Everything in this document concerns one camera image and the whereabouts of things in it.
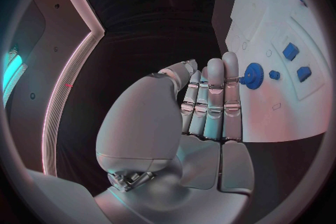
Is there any blue cube block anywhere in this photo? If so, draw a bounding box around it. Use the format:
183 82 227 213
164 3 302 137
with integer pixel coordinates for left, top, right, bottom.
282 42 301 62

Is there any blue gear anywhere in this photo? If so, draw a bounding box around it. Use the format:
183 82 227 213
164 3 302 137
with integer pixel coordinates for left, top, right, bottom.
239 62 265 90

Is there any white task board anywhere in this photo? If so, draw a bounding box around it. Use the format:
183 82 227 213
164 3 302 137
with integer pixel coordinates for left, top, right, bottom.
225 0 334 143

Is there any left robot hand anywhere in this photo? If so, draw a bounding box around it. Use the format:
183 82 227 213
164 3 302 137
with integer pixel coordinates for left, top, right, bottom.
93 51 256 224

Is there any blue pentagon block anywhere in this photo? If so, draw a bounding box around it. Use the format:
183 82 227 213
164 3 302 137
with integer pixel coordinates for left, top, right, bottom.
296 66 313 83

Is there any small blue peg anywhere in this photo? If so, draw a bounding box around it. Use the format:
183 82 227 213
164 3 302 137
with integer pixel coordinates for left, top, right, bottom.
268 69 282 81

